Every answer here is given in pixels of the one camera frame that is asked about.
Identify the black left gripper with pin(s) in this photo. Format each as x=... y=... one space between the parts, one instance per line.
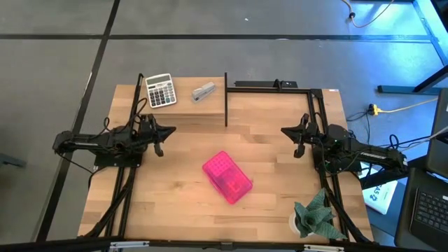
x=147 y=131

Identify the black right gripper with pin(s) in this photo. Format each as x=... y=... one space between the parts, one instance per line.
x=316 y=134

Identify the pink lidded clear pencil box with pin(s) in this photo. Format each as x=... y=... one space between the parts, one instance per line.
x=227 y=176

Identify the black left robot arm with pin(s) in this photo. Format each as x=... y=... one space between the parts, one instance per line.
x=98 y=141

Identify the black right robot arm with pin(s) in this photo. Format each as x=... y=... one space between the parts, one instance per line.
x=367 y=154

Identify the wooden shelf with black legs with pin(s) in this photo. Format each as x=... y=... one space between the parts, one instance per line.
x=189 y=106

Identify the grey desk calculator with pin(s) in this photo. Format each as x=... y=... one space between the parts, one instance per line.
x=161 y=91

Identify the grey stapler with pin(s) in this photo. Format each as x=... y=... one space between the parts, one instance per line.
x=203 y=92

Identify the yellow power plug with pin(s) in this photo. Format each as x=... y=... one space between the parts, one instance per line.
x=375 y=110

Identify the potted green plant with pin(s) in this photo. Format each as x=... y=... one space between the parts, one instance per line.
x=316 y=220

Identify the dark grey monitor back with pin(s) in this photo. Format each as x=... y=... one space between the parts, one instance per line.
x=439 y=147

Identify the black laptop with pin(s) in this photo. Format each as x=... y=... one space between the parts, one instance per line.
x=430 y=210

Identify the grey floor object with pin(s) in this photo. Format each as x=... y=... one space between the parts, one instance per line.
x=12 y=161

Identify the black metal table frame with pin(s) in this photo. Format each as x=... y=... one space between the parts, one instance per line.
x=266 y=90

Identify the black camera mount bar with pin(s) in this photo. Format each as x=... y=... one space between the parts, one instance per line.
x=259 y=84

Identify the black table leg frame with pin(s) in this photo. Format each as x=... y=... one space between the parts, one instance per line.
x=402 y=90

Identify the silver frame bracket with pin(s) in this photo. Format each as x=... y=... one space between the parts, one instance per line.
x=323 y=248
x=129 y=244

